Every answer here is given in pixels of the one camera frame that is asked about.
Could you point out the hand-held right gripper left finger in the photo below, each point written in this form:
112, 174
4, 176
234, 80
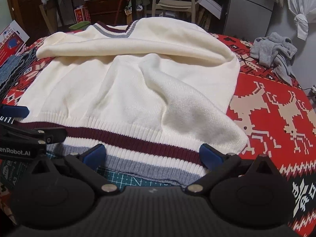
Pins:
95, 154

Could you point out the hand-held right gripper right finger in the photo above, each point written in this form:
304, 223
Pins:
209, 156

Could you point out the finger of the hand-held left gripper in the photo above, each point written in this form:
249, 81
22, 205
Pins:
14, 111
37, 135

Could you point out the cream knit vest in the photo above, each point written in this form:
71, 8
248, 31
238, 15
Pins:
123, 79

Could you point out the blue denim jeans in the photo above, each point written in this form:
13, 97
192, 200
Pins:
12, 66

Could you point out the green cutting mat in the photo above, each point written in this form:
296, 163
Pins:
133, 181

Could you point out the red patterned blanket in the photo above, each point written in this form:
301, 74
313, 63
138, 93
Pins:
269, 150

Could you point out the printed white cardboard box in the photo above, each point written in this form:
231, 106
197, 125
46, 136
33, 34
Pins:
12, 42

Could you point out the green waste bin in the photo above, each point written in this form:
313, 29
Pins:
79, 26

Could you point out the wooden door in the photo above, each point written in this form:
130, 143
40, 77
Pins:
24, 5

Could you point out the red printed box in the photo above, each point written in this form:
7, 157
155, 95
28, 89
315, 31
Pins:
81, 16

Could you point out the grey crumpled garment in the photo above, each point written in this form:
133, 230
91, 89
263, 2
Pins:
271, 49

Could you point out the wooden drawer cabinet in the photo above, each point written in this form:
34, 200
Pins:
103, 12

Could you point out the stacked cardboard sheets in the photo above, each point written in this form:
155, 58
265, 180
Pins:
203, 19

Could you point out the grey refrigerator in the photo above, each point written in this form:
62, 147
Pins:
246, 12

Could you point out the white flat box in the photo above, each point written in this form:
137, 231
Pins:
209, 5

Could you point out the beige plastic chair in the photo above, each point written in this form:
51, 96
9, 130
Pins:
172, 3

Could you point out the white knotted curtain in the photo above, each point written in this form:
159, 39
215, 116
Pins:
301, 22

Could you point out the wall socket with charger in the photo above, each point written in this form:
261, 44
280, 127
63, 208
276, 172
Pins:
312, 90

